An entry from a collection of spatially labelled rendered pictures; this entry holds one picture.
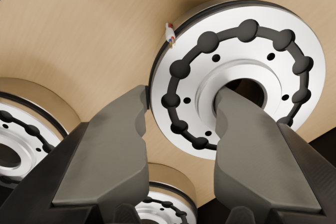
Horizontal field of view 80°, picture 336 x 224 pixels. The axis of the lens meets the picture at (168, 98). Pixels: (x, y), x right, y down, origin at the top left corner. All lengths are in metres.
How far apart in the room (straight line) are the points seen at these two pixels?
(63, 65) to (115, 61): 0.04
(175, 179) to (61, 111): 0.12
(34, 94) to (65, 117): 0.03
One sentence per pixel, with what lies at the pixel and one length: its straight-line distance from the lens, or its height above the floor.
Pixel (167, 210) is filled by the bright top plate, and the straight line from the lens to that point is 0.22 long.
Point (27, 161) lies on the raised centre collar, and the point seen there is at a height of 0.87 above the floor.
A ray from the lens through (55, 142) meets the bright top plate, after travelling 0.18.
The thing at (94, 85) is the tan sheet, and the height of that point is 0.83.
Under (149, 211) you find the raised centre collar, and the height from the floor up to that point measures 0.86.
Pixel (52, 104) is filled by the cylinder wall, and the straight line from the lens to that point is 0.19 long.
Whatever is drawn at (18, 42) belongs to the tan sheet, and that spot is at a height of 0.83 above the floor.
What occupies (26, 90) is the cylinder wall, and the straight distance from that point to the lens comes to 0.19.
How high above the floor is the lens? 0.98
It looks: 60 degrees down
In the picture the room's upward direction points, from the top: 174 degrees counter-clockwise
